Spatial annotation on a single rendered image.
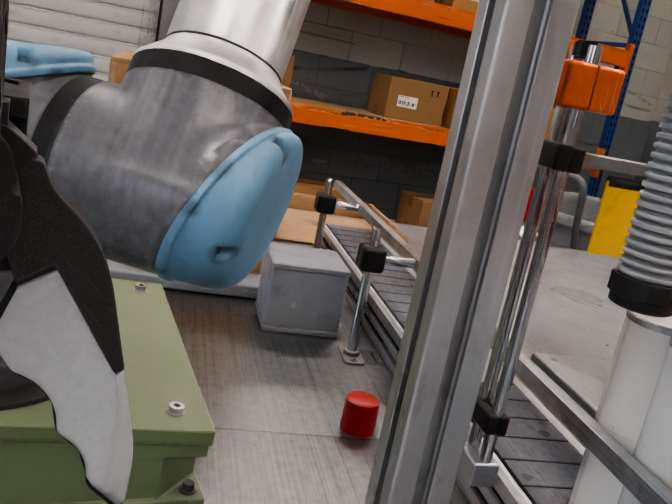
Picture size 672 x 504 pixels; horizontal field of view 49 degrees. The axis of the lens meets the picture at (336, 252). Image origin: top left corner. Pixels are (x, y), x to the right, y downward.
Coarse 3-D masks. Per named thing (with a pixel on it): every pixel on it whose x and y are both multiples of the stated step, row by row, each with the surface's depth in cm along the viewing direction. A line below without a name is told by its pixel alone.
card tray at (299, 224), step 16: (288, 208) 166; (304, 208) 168; (336, 208) 169; (288, 224) 150; (304, 224) 153; (336, 224) 159; (352, 224) 163; (368, 224) 166; (288, 240) 138; (304, 240) 140
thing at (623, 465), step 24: (528, 360) 60; (528, 384) 58; (552, 384) 56; (552, 408) 55; (576, 408) 53; (576, 432) 51; (600, 432) 49; (600, 456) 48; (624, 456) 47; (624, 480) 46; (648, 480) 44
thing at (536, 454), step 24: (360, 240) 128; (384, 288) 102; (408, 288) 105; (528, 408) 72; (528, 432) 67; (552, 432) 68; (504, 456) 61; (528, 456) 62; (552, 456) 63; (576, 456) 64; (528, 480) 58; (552, 480) 59
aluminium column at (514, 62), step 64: (512, 0) 42; (576, 0) 42; (512, 64) 43; (512, 128) 45; (448, 192) 47; (512, 192) 45; (448, 256) 45; (512, 256) 46; (448, 320) 46; (448, 384) 49; (384, 448) 52; (448, 448) 49
